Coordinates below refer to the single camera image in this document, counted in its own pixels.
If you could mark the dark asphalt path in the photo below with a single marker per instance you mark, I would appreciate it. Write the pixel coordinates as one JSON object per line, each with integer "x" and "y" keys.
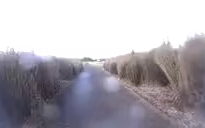
{"x": 96, "y": 100}

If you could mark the tall dry reeds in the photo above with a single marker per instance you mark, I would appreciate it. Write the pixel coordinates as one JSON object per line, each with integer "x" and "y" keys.
{"x": 163, "y": 66}
{"x": 16, "y": 83}

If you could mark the dry grass verge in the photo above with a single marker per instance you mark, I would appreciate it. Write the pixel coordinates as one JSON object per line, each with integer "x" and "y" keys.
{"x": 160, "y": 98}

